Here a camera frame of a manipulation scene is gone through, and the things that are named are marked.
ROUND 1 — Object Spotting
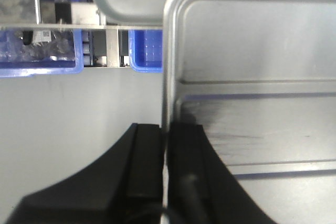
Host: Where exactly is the large silver metal tray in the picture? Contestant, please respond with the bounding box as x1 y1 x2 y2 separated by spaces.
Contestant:
0 0 336 224

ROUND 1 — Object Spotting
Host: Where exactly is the blue bin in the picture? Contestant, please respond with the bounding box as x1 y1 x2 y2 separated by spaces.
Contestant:
128 30 163 73
1 29 84 78

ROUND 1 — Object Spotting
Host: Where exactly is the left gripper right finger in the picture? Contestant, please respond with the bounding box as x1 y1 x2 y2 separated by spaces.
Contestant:
168 123 274 223

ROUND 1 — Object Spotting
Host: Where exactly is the blue bin lower left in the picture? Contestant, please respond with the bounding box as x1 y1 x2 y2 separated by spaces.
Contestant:
1 29 84 78

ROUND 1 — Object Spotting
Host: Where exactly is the small silver tray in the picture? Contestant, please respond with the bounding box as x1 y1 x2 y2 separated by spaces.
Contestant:
162 0 335 223

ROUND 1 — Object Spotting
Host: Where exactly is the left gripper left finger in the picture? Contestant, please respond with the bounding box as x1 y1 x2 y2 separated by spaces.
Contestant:
7 123 163 223

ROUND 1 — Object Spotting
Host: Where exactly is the clear plastic bag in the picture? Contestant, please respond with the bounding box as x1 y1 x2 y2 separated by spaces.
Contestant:
1 30 75 62

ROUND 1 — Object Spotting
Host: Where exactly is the blue bin lower centre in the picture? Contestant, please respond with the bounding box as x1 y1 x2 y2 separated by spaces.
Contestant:
128 30 163 73

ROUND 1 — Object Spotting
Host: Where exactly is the lower black roller track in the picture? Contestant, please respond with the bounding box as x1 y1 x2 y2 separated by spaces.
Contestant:
82 30 95 67

